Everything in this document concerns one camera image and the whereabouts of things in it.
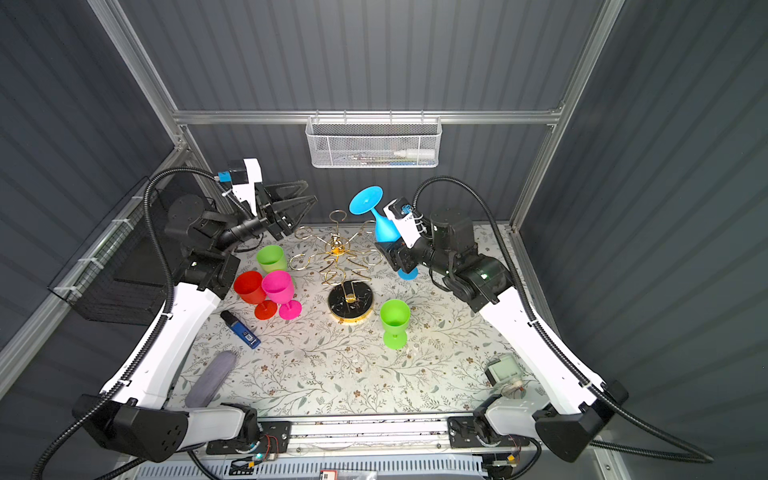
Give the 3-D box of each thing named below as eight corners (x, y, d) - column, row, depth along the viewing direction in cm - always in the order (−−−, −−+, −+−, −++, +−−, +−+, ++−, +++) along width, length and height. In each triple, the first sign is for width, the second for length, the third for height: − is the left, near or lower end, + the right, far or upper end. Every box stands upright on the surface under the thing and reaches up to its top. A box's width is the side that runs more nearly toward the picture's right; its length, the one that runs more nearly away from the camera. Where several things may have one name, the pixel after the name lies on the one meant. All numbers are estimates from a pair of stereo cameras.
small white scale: (491, 389, 82) (496, 384, 78) (481, 367, 86) (485, 361, 82) (519, 381, 83) (525, 375, 79) (508, 360, 87) (513, 353, 83)
